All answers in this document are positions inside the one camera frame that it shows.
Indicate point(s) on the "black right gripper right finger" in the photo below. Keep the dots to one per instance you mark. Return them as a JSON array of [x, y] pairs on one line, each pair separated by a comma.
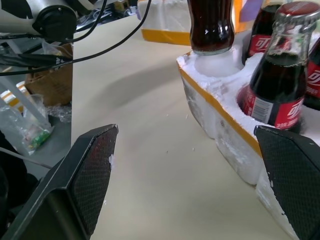
[[297, 175]]

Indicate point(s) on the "capped glass cola bottle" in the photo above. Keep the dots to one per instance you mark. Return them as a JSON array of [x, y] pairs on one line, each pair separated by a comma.
[[277, 82]]

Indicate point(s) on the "white foam bottle crate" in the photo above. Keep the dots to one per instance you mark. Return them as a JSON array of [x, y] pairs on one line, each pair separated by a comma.
[[220, 107]]

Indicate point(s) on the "brown cardboard box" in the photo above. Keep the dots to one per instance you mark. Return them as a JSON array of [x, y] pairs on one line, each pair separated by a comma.
[[50, 82]]

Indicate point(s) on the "clear plastic bag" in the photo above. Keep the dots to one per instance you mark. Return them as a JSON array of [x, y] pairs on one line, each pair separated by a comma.
[[25, 117]]

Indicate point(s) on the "white foam taped box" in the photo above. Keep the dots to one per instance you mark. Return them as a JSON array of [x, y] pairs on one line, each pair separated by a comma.
[[165, 22]]

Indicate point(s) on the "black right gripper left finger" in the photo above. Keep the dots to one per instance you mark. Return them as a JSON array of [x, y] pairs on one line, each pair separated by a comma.
[[75, 180]]

